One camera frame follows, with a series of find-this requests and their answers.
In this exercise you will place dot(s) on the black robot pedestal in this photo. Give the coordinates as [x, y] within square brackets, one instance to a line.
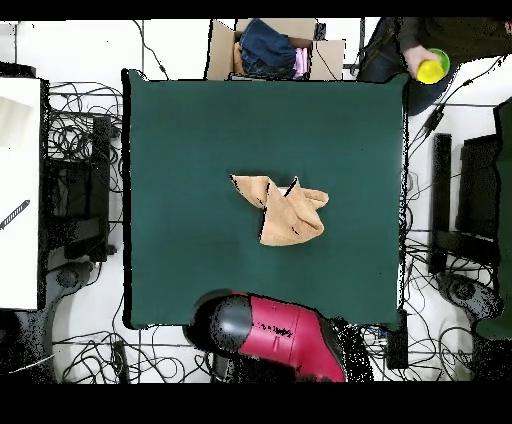
[248, 372]

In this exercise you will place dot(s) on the small black block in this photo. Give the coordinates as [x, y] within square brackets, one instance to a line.
[320, 31]

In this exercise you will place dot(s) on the black power adapter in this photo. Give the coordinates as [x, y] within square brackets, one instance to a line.
[434, 122]

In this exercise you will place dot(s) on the narrow black panel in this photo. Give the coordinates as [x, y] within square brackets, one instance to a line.
[440, 192]

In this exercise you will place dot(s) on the black power strip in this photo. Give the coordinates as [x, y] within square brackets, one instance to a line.
[120, 360]
[397, 344]

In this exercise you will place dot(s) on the brown cardboard box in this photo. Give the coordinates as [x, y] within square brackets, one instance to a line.
[220, 56]

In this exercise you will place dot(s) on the person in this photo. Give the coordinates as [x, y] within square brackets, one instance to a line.
[468, 34]

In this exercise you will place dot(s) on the pink garment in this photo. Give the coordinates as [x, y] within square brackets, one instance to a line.
[300, 62]

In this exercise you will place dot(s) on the beige paper sheet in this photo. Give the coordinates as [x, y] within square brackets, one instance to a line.
[14, 124]

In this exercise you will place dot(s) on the black metal rack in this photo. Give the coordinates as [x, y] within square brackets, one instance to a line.
[100, 180]

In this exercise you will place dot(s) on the tan terry towel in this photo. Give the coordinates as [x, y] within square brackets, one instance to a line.
[288, 212]

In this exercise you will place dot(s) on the person's hand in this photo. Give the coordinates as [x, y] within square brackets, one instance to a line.
[414, 58]

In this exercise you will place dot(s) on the blue denim jeans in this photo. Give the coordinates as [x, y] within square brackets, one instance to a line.
[268, 48]

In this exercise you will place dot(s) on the folded tan garment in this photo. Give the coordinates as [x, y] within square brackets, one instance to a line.
[238, 60]

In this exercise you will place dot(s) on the green covered side table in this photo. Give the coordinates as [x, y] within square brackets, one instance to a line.
[506, 240]

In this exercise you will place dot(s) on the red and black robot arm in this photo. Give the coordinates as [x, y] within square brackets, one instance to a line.
[288, 332]

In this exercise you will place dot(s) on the wide black panel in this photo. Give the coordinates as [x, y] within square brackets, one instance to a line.
[478, 188]

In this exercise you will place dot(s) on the white table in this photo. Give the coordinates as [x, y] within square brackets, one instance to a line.
[20, 260]

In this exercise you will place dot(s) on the dark green table cloth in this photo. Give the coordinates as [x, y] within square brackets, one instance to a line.
[192, 160]

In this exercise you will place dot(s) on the person's forearm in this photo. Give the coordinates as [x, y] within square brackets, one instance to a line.
[412, 32]

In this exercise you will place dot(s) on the yellow and green cup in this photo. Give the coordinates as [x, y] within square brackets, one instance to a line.
[432, 70]

